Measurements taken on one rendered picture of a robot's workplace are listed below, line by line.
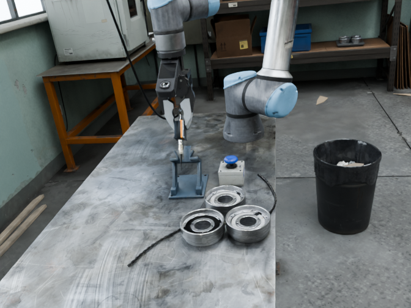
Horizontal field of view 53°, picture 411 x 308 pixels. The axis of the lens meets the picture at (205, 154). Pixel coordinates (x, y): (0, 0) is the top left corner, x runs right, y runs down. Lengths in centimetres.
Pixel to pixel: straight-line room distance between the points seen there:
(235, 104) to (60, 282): 80
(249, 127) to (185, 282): 71
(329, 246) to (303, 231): 18
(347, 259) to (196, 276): 138
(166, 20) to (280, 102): 47
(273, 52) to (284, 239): 123
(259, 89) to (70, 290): 80
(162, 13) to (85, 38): 223
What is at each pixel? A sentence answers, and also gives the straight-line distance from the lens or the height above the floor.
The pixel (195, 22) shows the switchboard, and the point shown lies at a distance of 471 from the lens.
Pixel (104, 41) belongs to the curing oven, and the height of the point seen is 93.
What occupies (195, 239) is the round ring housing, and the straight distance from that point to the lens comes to 94.
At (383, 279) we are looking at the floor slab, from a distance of 211.
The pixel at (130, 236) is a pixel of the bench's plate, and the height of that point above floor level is 80.
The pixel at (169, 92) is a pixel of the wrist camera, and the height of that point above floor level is 112.
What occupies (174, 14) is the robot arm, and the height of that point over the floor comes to 128.
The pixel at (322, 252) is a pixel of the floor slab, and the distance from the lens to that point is 221.
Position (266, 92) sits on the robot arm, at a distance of 131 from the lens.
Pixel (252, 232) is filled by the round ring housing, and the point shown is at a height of 83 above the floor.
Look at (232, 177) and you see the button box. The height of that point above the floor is 83.
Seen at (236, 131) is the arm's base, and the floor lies 84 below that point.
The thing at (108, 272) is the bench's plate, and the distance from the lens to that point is 95.
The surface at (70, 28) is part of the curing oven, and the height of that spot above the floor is 105.
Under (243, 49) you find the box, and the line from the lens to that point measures 442.
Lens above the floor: 139
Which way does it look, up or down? 25 degrees down
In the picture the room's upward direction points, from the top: 6 degrees counter-clockwise
